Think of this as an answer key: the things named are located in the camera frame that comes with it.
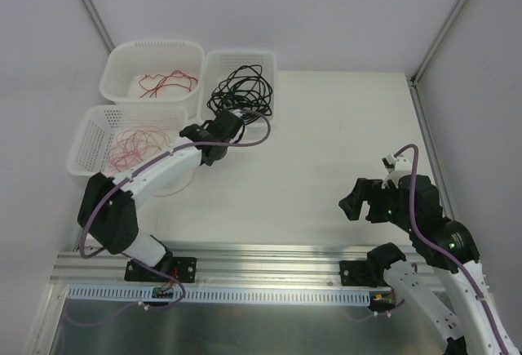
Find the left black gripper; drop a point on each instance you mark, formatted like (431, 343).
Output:
(230, 122)

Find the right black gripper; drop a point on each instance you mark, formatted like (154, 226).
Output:
(373, 204)

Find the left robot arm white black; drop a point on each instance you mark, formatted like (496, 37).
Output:
(109, 206)

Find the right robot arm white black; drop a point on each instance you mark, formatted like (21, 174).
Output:
(470, 325)

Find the white perforated rectangular basket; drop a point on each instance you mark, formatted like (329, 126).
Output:
(239, 79)

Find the white solid plastic tub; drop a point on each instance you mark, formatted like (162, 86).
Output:
(153, 71)

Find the white slotted basket front left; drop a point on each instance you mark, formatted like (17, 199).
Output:
(116, 137)

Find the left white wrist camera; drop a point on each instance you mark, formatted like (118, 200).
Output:
(245, 117)

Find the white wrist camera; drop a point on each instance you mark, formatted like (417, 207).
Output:
(397, 167)
(245, 117)

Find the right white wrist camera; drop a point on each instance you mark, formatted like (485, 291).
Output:
(397, 167)

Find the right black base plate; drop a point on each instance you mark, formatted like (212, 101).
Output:
(354, 273)

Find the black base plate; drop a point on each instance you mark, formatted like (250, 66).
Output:
(354, 273)
(182, 268)

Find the aluminium mounting rail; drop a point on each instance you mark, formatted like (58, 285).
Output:
(229, 265)

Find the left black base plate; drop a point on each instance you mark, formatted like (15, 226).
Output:
(182, 268)

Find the left aluminium frame post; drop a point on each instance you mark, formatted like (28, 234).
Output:
(98, 24)

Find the aluminium frame post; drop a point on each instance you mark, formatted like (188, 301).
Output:
(98, 24)
(438, 41)

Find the white slotted cable duct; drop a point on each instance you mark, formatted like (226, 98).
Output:
(220, 295)

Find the right aluminium frame post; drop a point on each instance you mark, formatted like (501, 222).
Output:
(438, 41)

